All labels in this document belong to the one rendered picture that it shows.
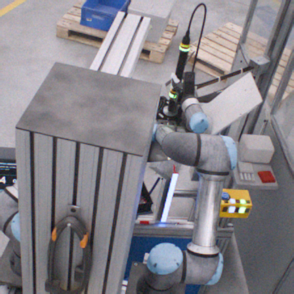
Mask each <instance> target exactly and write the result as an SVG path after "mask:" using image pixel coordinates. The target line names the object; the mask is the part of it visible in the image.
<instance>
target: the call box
mask: <svg viewBox="0 0 294 294"><path fill-rule="evenodd" d="M222 192H226V193H228V195H229V198H228V199H226V200H228V203H224V200H223V199H221V205H220V215H219V217H233V218H247V216H248V214H249V213H239V212H238V213H234V212H233V213H231V212H229V209H230V208H231V207H239V208H250V210H249V212H250V211H251V208H252V206H253V205H252V203H250V204H246V202H245V201H246V200H250V202H251V198H250V196H249V191H248V190H237V189H225V188H223V189H222ZM230 200H234V201H235V203H231V201H230ZM236 200H239V201H240V200H244V202H245V203H241V201H240V203H236ZM223 207H227V208H228V209H227V212H222V208H223Z"/></svg>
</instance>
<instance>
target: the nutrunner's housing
mask: <svg viewBox="0 0 294 294"><path fill-rule="evenodd" d="M189 35H190V31H187V30H186V33H185V36H184V37H183V38H182V41H181V43H182V44H183V45H189V44H190V37H189ZM175 105H176V104H175V101H173V100H170V99H169V103H168V109H167V110H168V111H169V112H174V109H175Z"/></svg>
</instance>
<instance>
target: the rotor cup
mask: <svg viewBox="0 0 294 294"><path fill-rule="evenodd" d="M167 102H169V100H168V99H167V98H166V97H164V96H161V97H160V99H159V106H158V109H157V115H156V121H157V122H158V120H159V119H162V120H168V119H167V118H168V116H167V115H165V114H164V113H163V108H164V107H166V106H168V103H167ZM159 114H161V115H162V116H163V117H161V116H160V115H159ZM183 115H184V113H183V112H182V110H179V109H178V112H177V115H175V116H172V117H170V120H171V121H176V125H178V124H179V123H180V122H181V120H182V118H183Z"/></svg>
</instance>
